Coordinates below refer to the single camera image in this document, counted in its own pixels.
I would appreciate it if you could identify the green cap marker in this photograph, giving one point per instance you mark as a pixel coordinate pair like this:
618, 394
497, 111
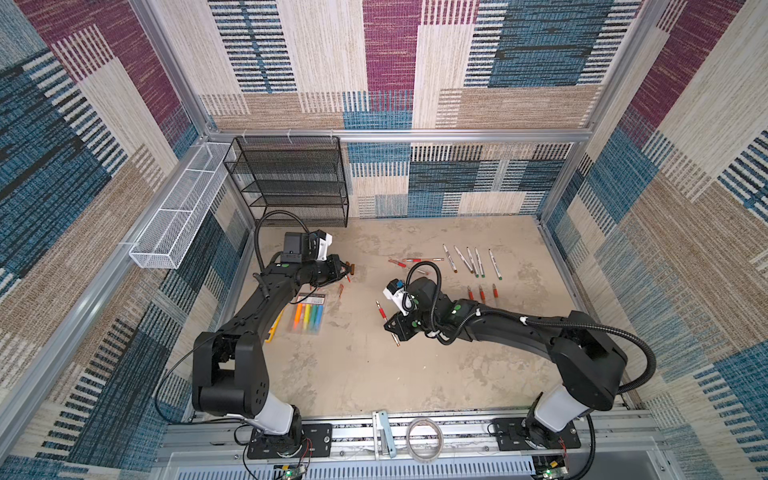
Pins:
495, 264
472, 263
480, 267

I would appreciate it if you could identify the aluminium rail bracket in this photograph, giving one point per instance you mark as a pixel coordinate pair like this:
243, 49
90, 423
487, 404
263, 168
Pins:
383, 438

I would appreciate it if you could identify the brown cap marker bottom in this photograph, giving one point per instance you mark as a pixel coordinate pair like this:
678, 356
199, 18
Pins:
464, 260

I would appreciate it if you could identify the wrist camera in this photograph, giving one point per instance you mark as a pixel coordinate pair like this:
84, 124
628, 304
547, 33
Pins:
320, 242
396, 292

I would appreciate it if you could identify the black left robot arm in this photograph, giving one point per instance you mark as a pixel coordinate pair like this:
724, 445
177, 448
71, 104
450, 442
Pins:
230, 378

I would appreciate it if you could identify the black wire mesh shelf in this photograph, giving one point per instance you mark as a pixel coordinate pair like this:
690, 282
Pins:
304, 175

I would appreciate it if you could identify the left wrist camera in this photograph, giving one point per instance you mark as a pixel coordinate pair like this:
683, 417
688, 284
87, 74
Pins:
320, 242

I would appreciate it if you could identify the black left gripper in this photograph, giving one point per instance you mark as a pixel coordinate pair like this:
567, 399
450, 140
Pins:
334, 264

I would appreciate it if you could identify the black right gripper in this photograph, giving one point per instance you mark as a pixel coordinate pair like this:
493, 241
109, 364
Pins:
399, 315

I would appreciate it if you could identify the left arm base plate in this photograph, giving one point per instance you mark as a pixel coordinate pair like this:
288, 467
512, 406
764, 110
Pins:
312, 439

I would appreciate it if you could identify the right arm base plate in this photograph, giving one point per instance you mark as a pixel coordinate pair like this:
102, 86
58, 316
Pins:
517, 434

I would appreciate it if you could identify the yellow calculator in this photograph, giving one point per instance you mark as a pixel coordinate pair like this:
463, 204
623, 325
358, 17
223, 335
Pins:
272, 330

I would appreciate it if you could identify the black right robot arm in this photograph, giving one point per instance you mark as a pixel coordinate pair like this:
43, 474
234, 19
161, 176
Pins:
595, 363

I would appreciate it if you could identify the white wire mesh basket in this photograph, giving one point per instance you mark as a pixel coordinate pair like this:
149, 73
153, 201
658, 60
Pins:
166, 239

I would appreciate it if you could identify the highlighter set clear case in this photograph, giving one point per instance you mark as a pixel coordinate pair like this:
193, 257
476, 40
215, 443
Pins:
308, 315

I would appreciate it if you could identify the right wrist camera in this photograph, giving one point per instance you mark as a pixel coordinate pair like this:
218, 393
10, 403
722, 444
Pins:
396, 292

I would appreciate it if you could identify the brown cap white marker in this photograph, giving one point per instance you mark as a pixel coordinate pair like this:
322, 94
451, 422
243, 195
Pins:
449, 258

